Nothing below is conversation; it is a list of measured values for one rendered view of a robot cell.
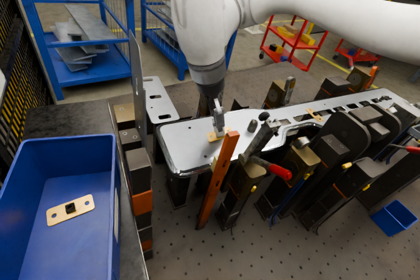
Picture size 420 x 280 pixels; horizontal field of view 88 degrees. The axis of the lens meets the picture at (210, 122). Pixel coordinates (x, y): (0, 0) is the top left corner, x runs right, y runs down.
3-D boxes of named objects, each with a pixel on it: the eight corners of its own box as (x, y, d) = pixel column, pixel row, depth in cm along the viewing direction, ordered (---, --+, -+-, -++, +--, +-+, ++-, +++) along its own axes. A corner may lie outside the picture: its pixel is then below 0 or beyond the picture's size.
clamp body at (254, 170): (227, 209, 88) (254, 153, 64) (240, 233, 82) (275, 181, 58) (213, 215, 85) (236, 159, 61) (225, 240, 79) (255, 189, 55)
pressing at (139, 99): (138, 138, 67) (131, 25, 45) (147, 167, 60) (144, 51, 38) (136, 138, 67) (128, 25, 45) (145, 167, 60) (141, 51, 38)
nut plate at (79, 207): (91, 194, 49) (90, 191, 48) (95, 209, 47) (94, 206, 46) (46, 210, 45) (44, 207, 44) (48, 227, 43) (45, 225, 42)
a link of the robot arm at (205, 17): (210, 73, 45) (243, 42, 51) (196, -10, 33) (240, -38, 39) (173, 61, 50) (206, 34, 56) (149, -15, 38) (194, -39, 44)
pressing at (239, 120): (378, 85, 133) (380, 82, 132) (415, 108, 119) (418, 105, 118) (152, 126, 74) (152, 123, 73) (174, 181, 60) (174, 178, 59)
